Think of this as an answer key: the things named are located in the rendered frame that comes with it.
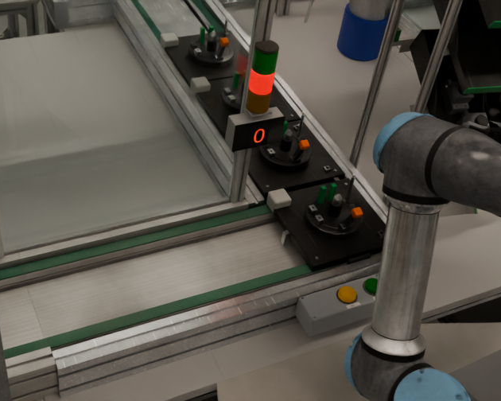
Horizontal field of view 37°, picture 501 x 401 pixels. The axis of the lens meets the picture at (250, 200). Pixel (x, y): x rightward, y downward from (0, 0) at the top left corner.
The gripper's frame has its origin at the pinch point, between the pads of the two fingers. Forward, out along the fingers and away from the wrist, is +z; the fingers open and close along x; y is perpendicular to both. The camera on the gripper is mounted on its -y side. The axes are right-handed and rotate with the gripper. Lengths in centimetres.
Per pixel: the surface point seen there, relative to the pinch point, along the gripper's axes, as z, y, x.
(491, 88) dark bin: -7.2, -9.1, -2.6
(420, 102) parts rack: 6.6, -3.5, -11.5
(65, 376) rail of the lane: -16, 46, -93
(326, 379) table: -17, 52, -39
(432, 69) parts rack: 2.6, -11.6, -11.6
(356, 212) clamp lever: 0.7, 20.4, -27.4
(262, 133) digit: 6.8, 3.1, -48.8
